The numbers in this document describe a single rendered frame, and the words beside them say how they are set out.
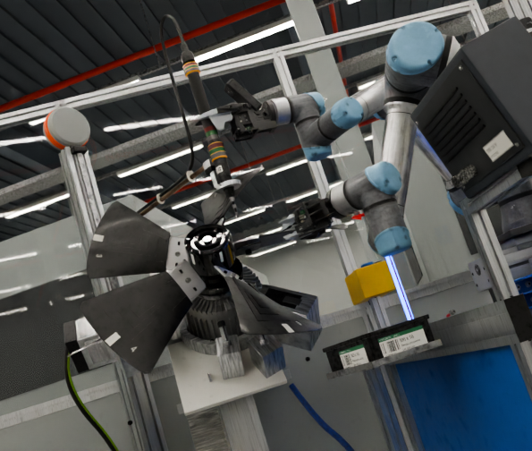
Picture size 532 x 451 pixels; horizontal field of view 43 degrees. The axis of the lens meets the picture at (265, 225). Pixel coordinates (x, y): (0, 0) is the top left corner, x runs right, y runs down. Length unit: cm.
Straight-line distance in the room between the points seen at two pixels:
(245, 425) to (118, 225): 62
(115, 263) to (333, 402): 99
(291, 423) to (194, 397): 77
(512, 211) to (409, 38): 78
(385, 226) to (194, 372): 64
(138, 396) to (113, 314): 70
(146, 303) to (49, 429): 94
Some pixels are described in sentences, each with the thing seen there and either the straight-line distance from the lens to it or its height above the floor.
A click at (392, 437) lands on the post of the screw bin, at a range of 164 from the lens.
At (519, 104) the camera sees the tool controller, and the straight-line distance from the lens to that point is 107.
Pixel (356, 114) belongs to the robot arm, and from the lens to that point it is 179.
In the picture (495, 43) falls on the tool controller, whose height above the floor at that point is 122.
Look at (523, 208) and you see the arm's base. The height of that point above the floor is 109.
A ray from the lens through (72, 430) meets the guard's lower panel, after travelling 246.
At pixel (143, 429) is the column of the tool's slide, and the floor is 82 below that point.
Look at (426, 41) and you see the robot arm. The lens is 154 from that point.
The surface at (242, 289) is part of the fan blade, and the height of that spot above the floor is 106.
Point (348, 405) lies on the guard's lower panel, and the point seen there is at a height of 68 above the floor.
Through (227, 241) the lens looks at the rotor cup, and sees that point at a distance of 168.
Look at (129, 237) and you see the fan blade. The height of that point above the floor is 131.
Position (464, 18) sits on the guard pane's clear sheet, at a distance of 304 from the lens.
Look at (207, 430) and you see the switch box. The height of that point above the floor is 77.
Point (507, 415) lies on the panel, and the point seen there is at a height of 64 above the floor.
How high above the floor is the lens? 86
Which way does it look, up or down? 12 degrees up
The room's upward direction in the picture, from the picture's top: 18 degrees counter-clockwise
